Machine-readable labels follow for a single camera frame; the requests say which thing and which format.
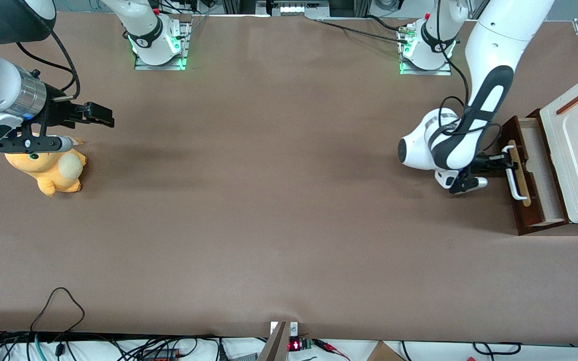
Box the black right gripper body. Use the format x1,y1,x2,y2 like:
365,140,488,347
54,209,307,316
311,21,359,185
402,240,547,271
38,86,88,137

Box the flat looped black cable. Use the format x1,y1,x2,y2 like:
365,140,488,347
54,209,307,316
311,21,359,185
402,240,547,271
472,341,522,355

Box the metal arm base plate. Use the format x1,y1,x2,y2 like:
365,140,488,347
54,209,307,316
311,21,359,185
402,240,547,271
398,24,453,76
133,20,190,71

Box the grey slanted post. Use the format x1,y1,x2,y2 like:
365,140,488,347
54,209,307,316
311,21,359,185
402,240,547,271
257,321,290,361

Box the lit white light device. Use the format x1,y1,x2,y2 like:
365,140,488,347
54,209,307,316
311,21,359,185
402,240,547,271
256,0,331,20

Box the dark brown wooden drawer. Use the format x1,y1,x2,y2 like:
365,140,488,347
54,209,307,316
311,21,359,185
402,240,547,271
499,109,570,236

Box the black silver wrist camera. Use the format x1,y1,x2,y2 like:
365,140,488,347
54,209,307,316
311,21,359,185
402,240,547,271
449,175,489,196
0,135,75,154

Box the black box orange ports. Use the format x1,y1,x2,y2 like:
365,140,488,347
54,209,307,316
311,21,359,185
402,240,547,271
141,347,182,360

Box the red clip leads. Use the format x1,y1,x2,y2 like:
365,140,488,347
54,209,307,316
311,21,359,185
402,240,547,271
313,339,351,359

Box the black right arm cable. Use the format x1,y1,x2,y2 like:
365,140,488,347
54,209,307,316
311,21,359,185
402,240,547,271
16,29,81,101

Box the thin black table cable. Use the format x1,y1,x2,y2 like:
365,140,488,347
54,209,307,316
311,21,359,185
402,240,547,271
314,18,412,45

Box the white mounting bracket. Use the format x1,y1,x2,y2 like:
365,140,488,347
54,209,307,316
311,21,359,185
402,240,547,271
270,321,299,337

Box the white drawer handle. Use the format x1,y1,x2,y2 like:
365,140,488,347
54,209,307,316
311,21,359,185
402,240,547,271
501,144,530,201

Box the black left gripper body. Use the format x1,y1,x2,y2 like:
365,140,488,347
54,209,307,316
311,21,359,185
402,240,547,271
457,154,488,182

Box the orange plush toy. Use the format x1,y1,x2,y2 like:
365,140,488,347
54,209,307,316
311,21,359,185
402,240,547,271
5,148,88,197

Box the tan wooden handle plate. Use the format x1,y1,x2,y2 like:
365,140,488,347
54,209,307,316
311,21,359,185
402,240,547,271
507,139,533,207

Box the brown cardboard piece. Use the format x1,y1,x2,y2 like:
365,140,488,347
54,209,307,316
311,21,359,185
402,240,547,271
366,340,406,361

